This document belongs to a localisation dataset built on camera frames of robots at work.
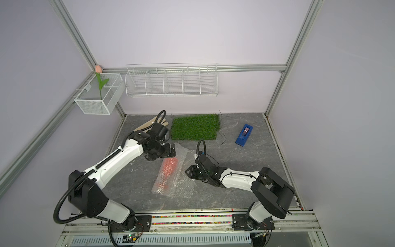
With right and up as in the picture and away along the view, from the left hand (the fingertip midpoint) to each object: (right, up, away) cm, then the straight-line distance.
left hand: (168, 156), depth 81 cm
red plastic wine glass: (0, -6, +4) cm, 8 cm away
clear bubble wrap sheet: (+2, -14, +4) cm, 15 cm away
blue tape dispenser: (+46, +10, +21) cm, 52 cm away
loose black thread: (+34, +23, +39) cm, 57 cm away
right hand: (+9, -9, +3) cm, 13 cm away
